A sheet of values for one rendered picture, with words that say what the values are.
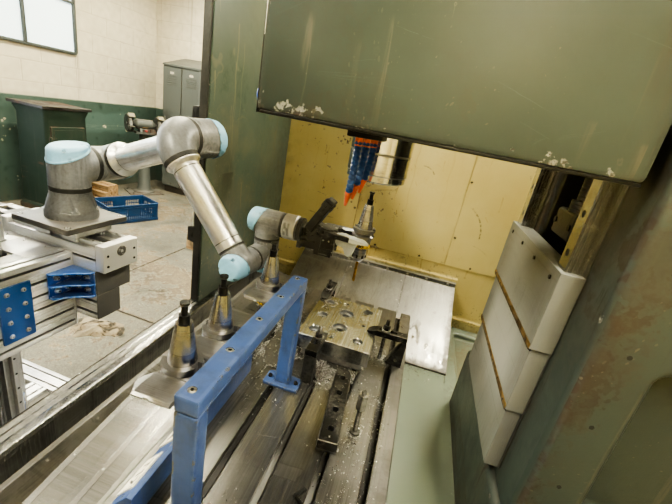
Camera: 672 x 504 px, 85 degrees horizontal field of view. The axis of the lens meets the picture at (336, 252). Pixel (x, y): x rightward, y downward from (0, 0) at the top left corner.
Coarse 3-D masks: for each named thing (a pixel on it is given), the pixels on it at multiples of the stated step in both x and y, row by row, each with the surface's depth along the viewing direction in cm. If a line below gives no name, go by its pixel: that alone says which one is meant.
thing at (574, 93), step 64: (320, 0) 60; (384, 0) 58; (448, 0) 56; (512, 0) 54; (576, 0) 52; (640, 0) 50; (320, 64) 63; (384, 64) 60; (448, 64) 58; (512, 64) 56; (576, 64) 54; (640, 64) 52; (384, 128) 63; (448, 128) 61; (512, 128) 58; (576, 128) 56; (640, 128) 54
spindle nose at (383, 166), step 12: (384, 144) 88; (396, 144) 88; (408, 144) 90; (360, 156) 91; (384, 156) 89; (396, 156) 89; (408, 156) 92; (348, 168) 96; (372, 168) 90; (384, 168) 90; (396, 168) 90; (408, 168) 95; (372, 180) 91; (384, 180) 91; (396, 180) 92
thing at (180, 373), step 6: (198, 354) 59; (162, 360) 57; (198, 360) 58; (162, 366) 55; (168, 366) 56; (192, 366) 57; (198, 366) 58; (162, 372) 57; (168, 372) 55; (174, 372) 55; (180, 372) 55; (186, 372) 55; (192, 372) 56; (180, 378) 56; (186, 378) 56
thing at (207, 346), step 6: (198, 336) 65; (204, 336) 66; (198, 342) 64; (204, 342) 64; (210, 342) 64; (216, 342) 64; (222, 342) 65; (198, 348) 62; (204, 348) 62; (210, 348) 63; (216, 348) 63; (204, 354) 61; (210, 354) 61
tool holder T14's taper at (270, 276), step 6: (270, 258) 85; (276, 258) 85; (270, 264) 85; (276, 264) 86; (264, 270) 86; (270, 270) 85; (276, 270) 86; (264, 276) 86; (270, 276) 86; (276, 276) 86; (264, 282) 86; (270, 282) 86; (276, 282) 87
